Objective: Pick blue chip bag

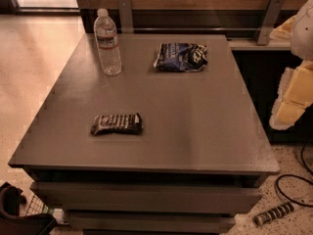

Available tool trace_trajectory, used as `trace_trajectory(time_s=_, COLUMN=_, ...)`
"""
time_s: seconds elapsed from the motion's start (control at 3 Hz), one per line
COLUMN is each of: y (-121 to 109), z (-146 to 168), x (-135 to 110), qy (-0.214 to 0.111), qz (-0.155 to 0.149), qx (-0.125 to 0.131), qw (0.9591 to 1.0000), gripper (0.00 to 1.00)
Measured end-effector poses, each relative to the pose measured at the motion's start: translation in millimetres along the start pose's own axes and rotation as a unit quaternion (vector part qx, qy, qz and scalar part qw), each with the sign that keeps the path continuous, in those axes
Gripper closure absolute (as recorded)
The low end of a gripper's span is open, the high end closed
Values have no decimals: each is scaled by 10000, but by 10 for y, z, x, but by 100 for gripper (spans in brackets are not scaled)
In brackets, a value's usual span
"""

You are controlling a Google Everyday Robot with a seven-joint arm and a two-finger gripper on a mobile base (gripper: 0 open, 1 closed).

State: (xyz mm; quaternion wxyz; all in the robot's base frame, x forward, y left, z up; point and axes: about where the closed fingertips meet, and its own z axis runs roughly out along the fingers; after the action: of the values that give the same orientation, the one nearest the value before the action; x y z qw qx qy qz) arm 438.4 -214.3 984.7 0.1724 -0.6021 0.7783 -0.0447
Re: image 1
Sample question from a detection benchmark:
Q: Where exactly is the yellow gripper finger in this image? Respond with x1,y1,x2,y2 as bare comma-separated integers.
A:
283,61,313,107
275,102,305,125

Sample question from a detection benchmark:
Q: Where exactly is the upper grey table drawer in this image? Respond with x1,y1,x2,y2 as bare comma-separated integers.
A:
30,182,261,214

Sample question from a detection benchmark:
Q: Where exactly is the clear plastic water bottle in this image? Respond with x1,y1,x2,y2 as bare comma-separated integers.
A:
94,9,122,76

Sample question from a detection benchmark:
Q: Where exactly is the lower grey table drawer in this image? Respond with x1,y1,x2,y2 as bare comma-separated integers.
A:
65,211,235,234

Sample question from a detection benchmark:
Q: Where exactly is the black bag on floor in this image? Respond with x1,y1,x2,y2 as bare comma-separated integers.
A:
0,181,59,235

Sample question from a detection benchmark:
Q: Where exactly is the grey metal bracket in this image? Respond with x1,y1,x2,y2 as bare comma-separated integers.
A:
256,0,285,46
117,0,134,33

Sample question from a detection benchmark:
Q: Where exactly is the dark chocolate bar wrapper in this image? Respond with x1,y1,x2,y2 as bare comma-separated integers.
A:
91,114,143,136

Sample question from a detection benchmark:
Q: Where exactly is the grey left metal bracket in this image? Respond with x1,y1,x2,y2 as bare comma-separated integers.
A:
117,0,134,33

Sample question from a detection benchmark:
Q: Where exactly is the black cable on floor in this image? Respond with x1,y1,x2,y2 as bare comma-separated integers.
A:
274,140,313,209

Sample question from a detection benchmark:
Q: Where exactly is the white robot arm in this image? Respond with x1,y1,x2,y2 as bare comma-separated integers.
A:
269,0,313,130

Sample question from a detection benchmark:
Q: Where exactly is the wire mesh basket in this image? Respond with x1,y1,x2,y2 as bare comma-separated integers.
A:
25,195,53,215

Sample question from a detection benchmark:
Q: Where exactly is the grey table drawer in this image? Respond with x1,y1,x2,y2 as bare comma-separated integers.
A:
65,211,235,234
30,182,261,214

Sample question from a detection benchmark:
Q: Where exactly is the blue chip bag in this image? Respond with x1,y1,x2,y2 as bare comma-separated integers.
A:
154,42,208,72

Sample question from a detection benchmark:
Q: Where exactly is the grey right metal bracket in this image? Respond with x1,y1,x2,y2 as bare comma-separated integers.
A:
256,0,285,46

